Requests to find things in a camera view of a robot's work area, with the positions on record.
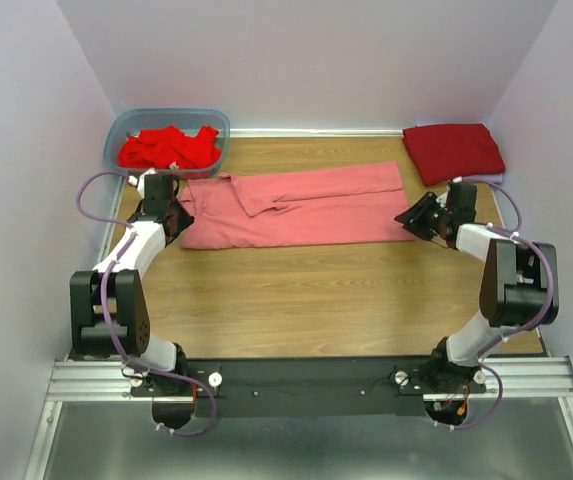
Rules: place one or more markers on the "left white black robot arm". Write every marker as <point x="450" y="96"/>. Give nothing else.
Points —
<point x="109" y="315"/>

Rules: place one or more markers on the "bright red crumpled t-shirts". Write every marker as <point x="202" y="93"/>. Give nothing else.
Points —
<point x="170" y="148"/>

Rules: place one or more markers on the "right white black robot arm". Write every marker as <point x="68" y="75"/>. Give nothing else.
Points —
<point x="518" y="290"/>

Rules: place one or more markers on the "pink t-shirt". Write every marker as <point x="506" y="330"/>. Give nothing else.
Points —
<point x="346" y="205"/>

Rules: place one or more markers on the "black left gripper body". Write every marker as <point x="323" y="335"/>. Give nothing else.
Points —
<point x="184" y="218"/>

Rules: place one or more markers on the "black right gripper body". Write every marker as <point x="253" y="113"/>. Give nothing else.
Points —
<point x="427" y="216"/>

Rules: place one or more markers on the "dark red folded t-shirt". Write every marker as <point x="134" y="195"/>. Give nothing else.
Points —
<point x="453" y="152"/>

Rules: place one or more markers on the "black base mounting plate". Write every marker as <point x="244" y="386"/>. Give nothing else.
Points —
<point x="311" y="387"/>

